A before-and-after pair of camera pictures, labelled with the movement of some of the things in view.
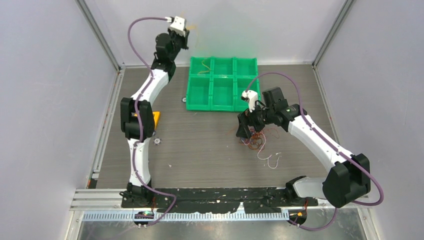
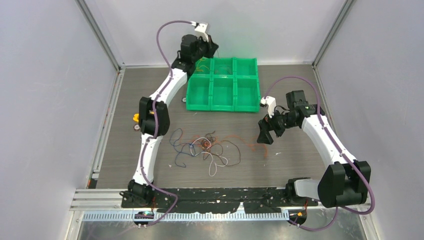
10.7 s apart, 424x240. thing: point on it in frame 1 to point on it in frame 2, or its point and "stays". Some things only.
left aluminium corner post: (98, 34) stays
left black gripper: (184, 39) to (211, 46)
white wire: (267, 158) to (211, 155)
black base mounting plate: (214, 200) stays
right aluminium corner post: (346, 7) stays
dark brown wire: (256, 143) to (209, 139)
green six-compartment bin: (217, 83) stays
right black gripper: (243, 131) to (265, 124)
